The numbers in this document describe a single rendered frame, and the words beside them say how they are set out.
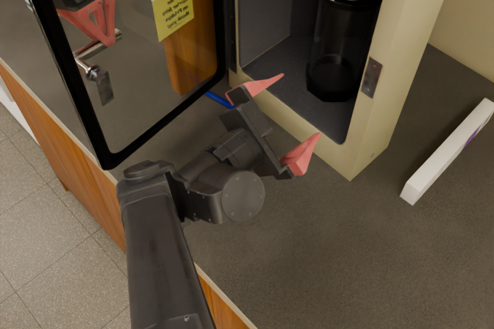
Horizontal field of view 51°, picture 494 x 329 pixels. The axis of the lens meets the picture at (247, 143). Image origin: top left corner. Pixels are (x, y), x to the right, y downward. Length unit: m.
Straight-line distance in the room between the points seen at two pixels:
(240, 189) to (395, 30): 0.28
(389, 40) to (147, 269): 0.43
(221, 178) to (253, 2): 0.43
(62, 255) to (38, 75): 0.97
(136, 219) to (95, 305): 1.38
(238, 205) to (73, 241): 1.48
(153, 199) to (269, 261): 0.35
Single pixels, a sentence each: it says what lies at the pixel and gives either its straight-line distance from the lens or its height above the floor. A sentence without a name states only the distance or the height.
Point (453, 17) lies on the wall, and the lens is 1.20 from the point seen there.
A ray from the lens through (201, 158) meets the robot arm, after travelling 0.64.
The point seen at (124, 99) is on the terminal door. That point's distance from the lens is 0.83.
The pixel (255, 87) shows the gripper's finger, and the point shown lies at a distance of 0.66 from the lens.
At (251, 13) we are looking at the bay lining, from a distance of 0.93.
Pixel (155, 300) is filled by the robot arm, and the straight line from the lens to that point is 0.39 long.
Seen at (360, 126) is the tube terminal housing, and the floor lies 1.09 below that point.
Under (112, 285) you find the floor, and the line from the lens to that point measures 1.91.
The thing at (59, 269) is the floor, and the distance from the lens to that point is 1.98.
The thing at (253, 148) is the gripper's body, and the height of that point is 1.20.
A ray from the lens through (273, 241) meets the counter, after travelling 0.88.
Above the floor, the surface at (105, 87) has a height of 1.18.
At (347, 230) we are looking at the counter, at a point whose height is 0.94.
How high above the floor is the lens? 1.74
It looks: 54 degrees down
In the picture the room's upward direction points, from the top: straight up
